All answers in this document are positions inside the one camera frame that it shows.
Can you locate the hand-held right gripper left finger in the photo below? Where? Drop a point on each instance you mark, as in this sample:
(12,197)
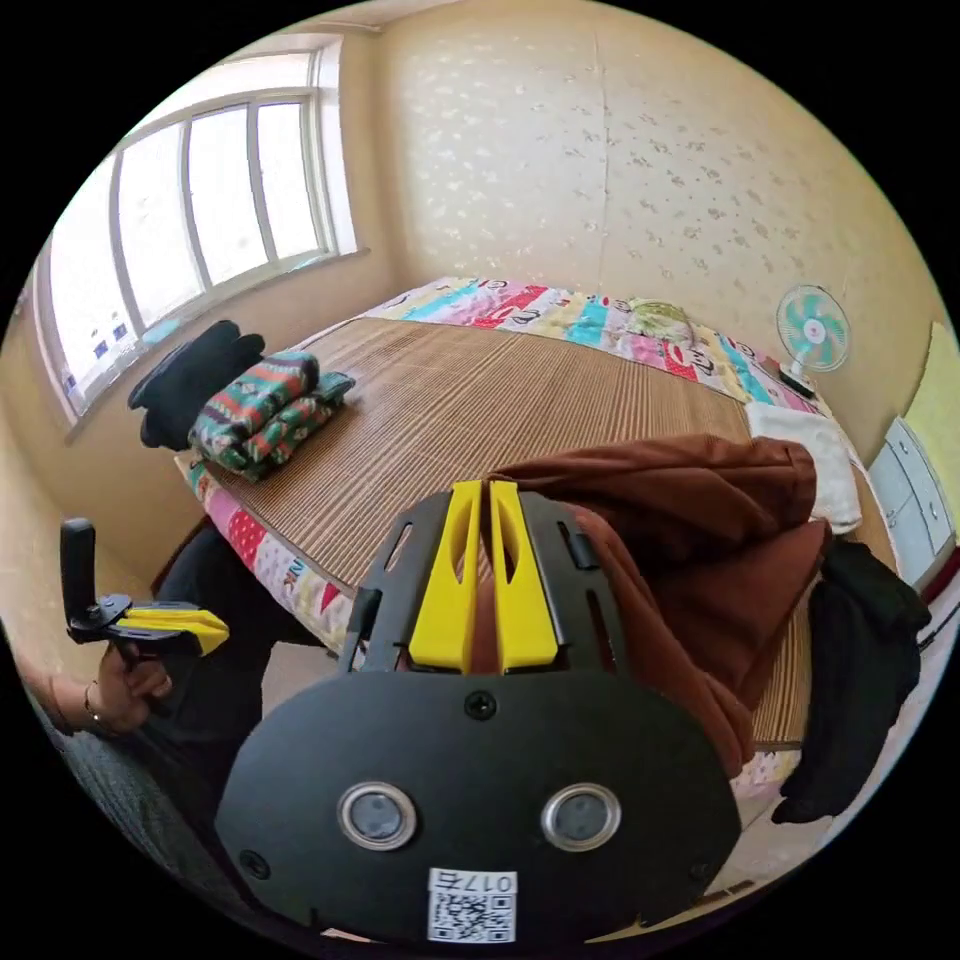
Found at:
(444,600)

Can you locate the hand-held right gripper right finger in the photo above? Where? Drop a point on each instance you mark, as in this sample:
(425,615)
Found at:
(529,607)

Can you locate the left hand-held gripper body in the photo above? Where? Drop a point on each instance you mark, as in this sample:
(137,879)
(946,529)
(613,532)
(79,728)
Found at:
(101,621)

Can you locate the brown long pants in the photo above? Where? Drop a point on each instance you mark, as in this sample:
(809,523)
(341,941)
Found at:
(675,540)

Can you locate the person's left forearm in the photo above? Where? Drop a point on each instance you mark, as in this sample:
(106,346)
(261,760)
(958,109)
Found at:
(64,709)

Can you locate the person's left hand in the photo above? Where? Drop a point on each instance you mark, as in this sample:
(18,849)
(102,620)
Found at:
(131,694)

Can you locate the person's body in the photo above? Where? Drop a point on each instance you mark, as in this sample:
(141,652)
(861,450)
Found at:
(202,675)

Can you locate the bed with woven mat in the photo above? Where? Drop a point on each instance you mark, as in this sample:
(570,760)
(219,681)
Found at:
(450,405)

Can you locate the pile of clothes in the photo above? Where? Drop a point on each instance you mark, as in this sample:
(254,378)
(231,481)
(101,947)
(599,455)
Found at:
(255,409)

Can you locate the green patterned pillow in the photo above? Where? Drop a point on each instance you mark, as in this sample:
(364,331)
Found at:
(661,316)

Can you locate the white folded towel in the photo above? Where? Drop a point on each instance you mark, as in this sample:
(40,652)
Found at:
(814,457)

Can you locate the black garment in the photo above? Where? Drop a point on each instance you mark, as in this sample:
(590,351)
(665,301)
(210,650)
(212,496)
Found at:
(855,675)

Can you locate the white fan with teal blades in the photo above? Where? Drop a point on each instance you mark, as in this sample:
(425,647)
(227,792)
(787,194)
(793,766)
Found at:
(814,330)

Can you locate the white cupboard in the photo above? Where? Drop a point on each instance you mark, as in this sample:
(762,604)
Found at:
(911,495)

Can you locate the window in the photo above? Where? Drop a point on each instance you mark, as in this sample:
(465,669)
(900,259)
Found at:
(187,210)

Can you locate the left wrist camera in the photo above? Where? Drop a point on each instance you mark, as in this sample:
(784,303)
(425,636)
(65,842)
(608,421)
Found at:
(78,562)

